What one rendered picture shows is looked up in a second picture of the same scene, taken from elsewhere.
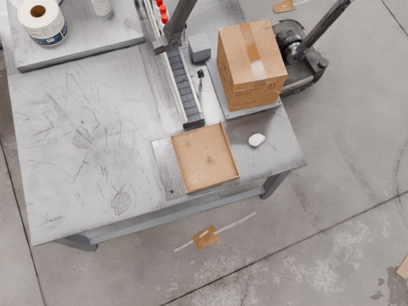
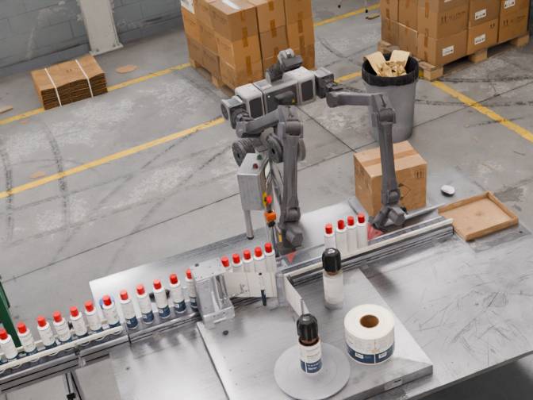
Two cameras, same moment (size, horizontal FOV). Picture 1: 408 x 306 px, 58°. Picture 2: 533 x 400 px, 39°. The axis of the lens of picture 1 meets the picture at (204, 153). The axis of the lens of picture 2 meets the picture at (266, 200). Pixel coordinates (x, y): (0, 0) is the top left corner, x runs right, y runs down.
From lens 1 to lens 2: 344 cm
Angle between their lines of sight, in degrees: 57
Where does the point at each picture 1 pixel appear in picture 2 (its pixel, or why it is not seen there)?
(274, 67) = (402, 146)
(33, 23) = (387, 321)
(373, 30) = (223, 219)
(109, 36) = (365, 293)
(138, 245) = not seen: outside the picture
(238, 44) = not seen: hidden behind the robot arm
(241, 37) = (377, 164)
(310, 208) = not seen: hidden behind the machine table
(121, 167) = (513, 267)
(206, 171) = (491, 214)
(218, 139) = (455, 211)
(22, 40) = (393, 367)
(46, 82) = (437, 345)
